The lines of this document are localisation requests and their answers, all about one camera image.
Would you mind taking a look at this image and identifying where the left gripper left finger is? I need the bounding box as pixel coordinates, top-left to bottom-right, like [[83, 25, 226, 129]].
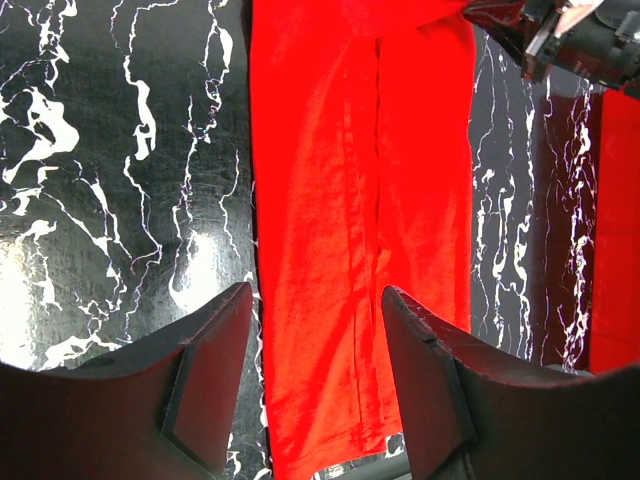
[[1, 282, 253, 479]]

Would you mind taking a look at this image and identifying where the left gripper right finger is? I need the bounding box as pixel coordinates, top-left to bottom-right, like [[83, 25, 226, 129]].
[[382, 286, 639, 479]]

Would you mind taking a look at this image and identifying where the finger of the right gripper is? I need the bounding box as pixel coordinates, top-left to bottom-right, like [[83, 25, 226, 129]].
[[463, 0, 527, 55]]

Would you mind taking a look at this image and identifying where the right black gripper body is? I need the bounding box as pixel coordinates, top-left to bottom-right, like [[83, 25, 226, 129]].
[[520, 1, 639, 90]]

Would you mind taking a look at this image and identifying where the red t shirt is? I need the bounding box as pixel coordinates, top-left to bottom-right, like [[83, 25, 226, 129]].
[[250, 1, 475, 479]]

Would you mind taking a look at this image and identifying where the red plastic bin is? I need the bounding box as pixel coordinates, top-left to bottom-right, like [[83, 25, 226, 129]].
[[589, 92, 639, 373]]

